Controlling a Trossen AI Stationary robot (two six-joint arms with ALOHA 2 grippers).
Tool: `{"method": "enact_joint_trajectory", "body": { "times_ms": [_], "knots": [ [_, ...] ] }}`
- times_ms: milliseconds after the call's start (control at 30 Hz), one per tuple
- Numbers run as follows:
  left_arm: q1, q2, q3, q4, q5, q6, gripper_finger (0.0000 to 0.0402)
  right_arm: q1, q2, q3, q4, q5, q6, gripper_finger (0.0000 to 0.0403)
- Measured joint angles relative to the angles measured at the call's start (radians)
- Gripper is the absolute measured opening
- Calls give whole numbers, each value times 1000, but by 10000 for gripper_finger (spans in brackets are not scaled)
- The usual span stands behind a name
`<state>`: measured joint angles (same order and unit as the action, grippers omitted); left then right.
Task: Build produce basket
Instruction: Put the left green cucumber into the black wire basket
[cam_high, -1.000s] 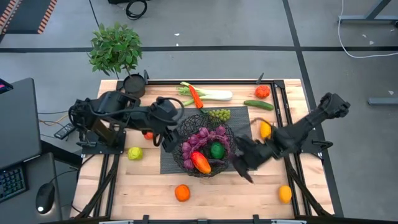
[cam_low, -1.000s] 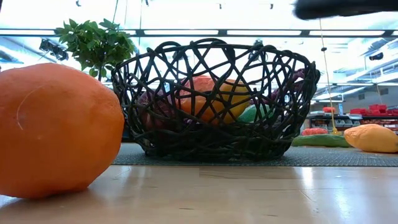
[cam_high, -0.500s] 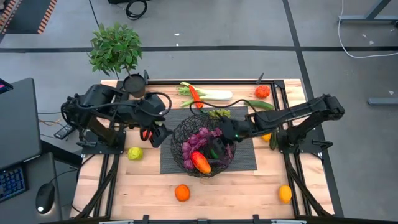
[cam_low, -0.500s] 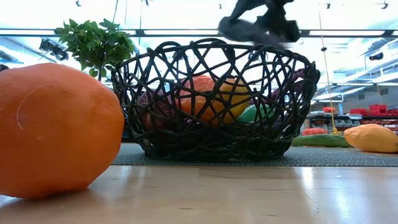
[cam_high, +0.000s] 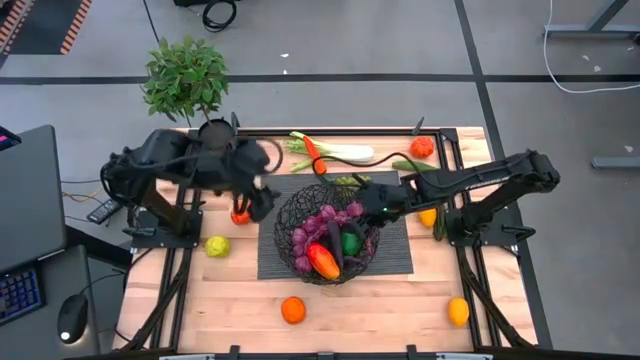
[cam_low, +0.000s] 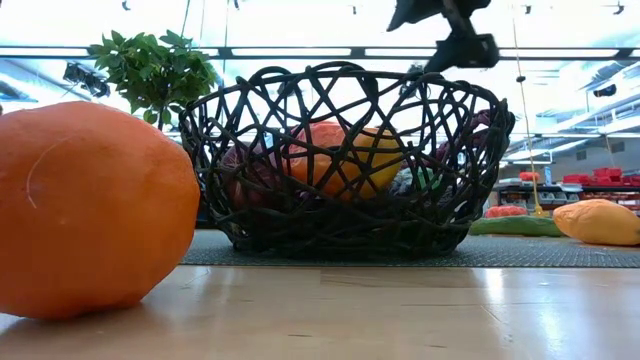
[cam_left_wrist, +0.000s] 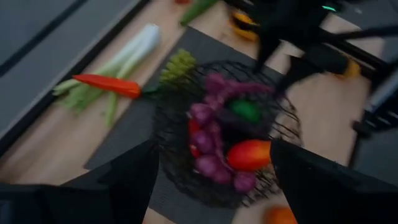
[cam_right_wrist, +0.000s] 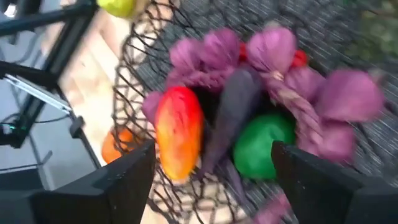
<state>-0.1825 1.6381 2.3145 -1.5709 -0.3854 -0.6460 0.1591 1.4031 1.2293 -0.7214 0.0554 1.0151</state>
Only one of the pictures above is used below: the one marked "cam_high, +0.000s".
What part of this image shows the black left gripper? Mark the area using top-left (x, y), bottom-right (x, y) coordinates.
top-left (232, 172), bottom-right (281, 224)

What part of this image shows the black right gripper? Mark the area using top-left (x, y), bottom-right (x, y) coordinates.
top-left (351, 178), bottom-right (419, 244)

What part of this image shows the green bell pepper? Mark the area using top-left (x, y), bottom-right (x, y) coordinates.
top-left (340, 230), bottom-right (363, 258)

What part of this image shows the red yellow mango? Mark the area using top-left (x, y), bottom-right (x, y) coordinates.
top-left (305, 242), bottom-right (342, 281)

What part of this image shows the green grape bunch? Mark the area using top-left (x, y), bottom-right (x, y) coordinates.
top-left (333, 174), bottom-right (373, 190)

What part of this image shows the yellow-green apple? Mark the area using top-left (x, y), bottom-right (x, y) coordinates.
top-left (205, 235), bottom-right (232, 259)

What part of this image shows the green cucumber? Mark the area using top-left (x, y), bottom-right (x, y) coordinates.
top-left (391, 159), bottom-right (441, 174)
top-left (433, 203), bottom-right (448, 242)

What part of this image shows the orange carrot with leaves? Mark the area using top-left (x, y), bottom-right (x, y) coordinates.
top-left (302, 135), bottom-right (331, 176)

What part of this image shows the red tomato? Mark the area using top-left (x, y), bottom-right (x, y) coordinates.
top-left (409, 136), bottom-right (436, 160)

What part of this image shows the orange fruit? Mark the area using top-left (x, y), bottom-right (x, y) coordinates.
top-left (280, 295), bottom-right (307, 325)

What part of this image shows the yellow lemon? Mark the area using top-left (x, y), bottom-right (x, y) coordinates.
top-left (447, 297), bottom-right (471, 328)

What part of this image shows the grey woven placemat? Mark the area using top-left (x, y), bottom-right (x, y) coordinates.
top-left (257, 170), bottom-right (415, 281)

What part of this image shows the green potted plant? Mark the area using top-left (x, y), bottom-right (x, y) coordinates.
top-left (141, 34), bottom-right (237, 151)

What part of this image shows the black power adapter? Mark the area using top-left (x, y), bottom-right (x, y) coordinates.
top-left (85, 198), bottom-right (124, 225)

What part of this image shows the grey side desk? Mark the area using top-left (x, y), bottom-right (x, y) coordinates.
top-left (0, 243), bottom-right (104, 360)

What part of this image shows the black computer mouse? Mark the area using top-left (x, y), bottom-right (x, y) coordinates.
top-left (56, 292), bottom-right (90, 345)

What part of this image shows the dark grey monitor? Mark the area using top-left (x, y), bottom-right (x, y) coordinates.
top-left (0, 124), bottom-right (68, 274)

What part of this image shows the black keyboard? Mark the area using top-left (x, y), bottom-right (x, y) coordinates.
top-left (0, 264), bottom-right (46, 326)

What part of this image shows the black device red screen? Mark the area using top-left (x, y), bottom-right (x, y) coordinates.
top-left (0, 125), bottom-right (23, 152)

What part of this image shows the grey metal floor foot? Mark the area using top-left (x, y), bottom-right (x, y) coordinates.
top-left (591, 155), bottom-right (640, 170)

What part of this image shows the black orange striped floor mat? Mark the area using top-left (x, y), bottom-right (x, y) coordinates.
top-left (0, 0), bottom-right (94, 57)

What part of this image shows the black wire basket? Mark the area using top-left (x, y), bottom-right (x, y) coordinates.
top-left (273, 182), bottom-right (381, 286)

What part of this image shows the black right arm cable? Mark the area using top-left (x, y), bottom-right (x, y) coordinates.
top-left (310, 151), bottom-right (436, 176)

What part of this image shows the black metal table frame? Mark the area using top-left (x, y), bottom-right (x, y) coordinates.
top-left (112, 115), bottom-right (539, 360)

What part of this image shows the coiled black cable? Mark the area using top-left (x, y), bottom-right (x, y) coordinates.
top-left (201, 0), bottom-right (239, 34)

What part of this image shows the white floor cable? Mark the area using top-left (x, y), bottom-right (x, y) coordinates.
top-left (542, 0), bottom-right (640, 95)

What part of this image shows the grey desk leg frame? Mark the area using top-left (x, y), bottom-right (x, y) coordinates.
top-left (543, 0), bottom-right (640, 39)

